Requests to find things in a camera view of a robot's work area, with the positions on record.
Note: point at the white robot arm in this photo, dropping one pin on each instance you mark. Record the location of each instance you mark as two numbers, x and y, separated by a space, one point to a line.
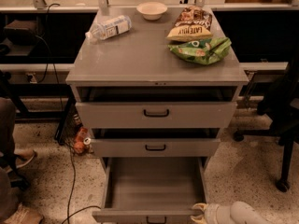
236 213

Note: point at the tan shoe lower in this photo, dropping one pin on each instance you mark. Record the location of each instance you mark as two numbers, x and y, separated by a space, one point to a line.
24 215

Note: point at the grey drawer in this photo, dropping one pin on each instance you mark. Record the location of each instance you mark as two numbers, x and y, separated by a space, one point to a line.
156 115
152 191
179 147

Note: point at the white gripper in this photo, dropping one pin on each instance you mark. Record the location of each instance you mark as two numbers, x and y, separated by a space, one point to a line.
216 215

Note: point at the grey bottom drawer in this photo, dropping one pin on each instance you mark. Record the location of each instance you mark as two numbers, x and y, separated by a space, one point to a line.
152 191

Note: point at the person leg lower left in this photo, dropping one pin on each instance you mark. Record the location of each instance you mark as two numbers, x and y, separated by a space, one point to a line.
8 200

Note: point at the grey top drawer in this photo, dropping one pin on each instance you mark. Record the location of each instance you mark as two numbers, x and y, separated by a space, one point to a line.
156 115

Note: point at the grey middle drawer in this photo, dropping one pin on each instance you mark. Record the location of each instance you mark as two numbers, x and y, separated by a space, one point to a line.
179 147

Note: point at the orange objects on floor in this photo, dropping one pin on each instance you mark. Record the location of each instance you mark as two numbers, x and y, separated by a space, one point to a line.
82 141

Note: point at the grey metal drawer cabinet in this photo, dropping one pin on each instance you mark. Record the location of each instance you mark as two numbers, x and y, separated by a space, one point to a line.
139 67

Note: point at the person leg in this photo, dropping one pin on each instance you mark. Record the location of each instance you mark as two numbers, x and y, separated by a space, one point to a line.
8 200
7 123

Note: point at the green snack bag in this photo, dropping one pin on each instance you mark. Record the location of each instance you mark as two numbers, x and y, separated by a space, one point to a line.
203 51

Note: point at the brown yellow chip bag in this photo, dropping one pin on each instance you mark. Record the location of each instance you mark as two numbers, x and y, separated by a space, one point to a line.
192 23

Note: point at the dark box on shelf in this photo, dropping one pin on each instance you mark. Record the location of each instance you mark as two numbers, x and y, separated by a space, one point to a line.
21 32

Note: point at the black rolling chair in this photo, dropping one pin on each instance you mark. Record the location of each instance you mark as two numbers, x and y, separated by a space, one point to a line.
280 104

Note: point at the clear plastic water bottle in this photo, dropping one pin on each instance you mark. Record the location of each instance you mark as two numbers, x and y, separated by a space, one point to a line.
103 30

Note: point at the person leg upper left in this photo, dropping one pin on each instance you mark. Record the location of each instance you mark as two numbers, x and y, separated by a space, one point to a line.
7 123

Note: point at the white bowl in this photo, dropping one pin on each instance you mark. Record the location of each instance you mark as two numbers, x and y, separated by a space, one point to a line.
152 11

